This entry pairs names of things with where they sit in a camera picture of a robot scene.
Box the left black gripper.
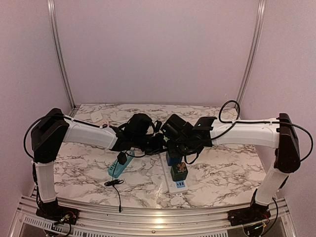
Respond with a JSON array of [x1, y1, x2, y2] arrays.
[[133, 133, 168, 156]]

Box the blue cube socket adapter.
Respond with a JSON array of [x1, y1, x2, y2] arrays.
[[166, 152, 182, 166]]

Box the dark green dragon cube adapter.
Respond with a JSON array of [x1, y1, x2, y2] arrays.
[[170, 162, 188, 182]]

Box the long white power strip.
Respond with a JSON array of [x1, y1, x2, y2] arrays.
[[160, 156, 188, 195]]

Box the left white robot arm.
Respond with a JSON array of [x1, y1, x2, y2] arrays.
[[23, 108, 166, 220]]

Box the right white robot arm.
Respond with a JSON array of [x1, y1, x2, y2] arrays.
[[160, 108, 313, 221]]

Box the pink power strip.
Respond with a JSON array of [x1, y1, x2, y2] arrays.
[[96, 120, 109, 126]]

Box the teal power strip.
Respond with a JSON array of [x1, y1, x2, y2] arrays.
[[108, 150, 135, 179]]

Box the white small adapter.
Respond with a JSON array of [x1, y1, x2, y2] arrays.
[[90, 111, 103, 123]]

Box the black charger with thin cable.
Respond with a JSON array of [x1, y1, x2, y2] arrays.
[[104, 152, 127, 213]]

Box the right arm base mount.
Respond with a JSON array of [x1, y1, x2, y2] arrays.
[[228, 208, 271, 226]]

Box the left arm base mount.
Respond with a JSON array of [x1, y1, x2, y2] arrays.
[[36, 206, 79, 225]]

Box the aluminium front frame rail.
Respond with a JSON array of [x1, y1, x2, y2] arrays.
[[8, 196, 298, 237]]

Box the right aluminium corner post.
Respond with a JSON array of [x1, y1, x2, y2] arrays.
[[237, 0, 267, 105]]

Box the aluminium corner post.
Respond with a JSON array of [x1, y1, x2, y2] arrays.
[[47, 0, 76, 110], [237, 0, 267, 105]]

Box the left aluminium corner post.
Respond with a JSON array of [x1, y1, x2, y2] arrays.
[[47, 0, 76, 110]]

